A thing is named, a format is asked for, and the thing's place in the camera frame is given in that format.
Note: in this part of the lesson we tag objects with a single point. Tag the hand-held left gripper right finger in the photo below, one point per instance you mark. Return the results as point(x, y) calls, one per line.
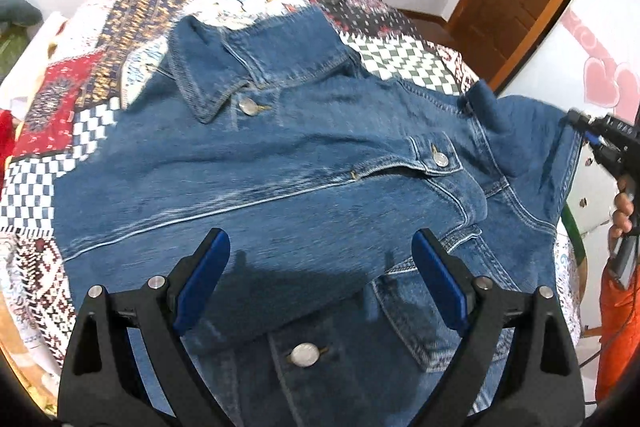
point(442, 279)

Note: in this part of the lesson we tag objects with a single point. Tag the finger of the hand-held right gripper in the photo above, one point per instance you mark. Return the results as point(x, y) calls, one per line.
point(585, 124)

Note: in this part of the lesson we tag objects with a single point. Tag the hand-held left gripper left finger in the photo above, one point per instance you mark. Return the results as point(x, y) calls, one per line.
point(202, 279)

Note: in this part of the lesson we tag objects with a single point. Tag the blue denim jacket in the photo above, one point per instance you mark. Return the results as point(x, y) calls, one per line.
point(300, 157)

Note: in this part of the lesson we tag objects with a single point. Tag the person's right hand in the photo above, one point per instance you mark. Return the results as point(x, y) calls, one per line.
point(622, 209)

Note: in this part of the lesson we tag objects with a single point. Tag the white drawer cabinet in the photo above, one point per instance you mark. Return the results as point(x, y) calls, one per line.
point(592, 202)

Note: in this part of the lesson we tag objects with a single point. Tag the person's orange pants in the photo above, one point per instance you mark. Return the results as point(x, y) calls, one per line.
point(617, 332)

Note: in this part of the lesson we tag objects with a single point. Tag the patchwork printed blanket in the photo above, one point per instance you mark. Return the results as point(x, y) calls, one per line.
point(100, 72)

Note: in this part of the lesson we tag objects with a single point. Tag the red plush toy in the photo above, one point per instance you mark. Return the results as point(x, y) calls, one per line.
point(6, 132)

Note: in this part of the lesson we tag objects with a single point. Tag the white cloth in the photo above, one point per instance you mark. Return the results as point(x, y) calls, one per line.
point(35, 52)

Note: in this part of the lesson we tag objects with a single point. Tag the green plush toy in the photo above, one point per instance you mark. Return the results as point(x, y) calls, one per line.
point(14, 32)

